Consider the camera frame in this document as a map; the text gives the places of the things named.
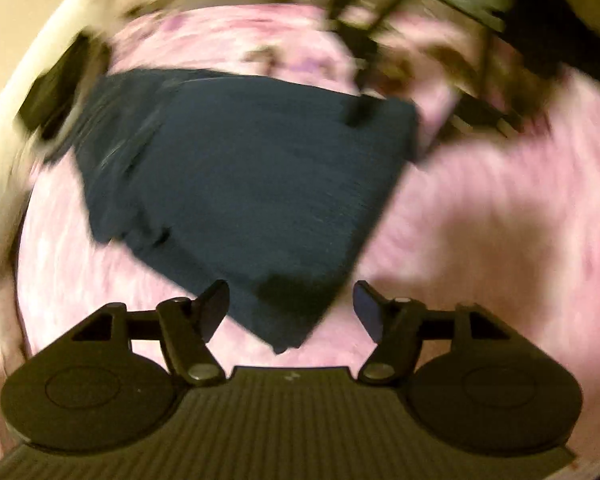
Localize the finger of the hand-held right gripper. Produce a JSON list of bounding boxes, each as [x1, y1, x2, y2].
[[344, 89, 382, 129]]

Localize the pink floral blanket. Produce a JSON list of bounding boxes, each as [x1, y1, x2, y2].
[[0, 2, 600, 466]]

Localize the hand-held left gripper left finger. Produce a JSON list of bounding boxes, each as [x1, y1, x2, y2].
[[54, 280, 231, 387]]

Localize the navy pants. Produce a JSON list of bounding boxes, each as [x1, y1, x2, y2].
[[72, 67, 422, 356]]

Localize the dark furniture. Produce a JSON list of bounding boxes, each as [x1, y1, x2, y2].
[[500, 0, 600, 83]]

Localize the black object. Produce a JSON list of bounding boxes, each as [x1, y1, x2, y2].
[[17, 35, 106, 161]]

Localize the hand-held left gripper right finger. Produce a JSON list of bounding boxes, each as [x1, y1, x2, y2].
[[353, 280, 529, 385]]

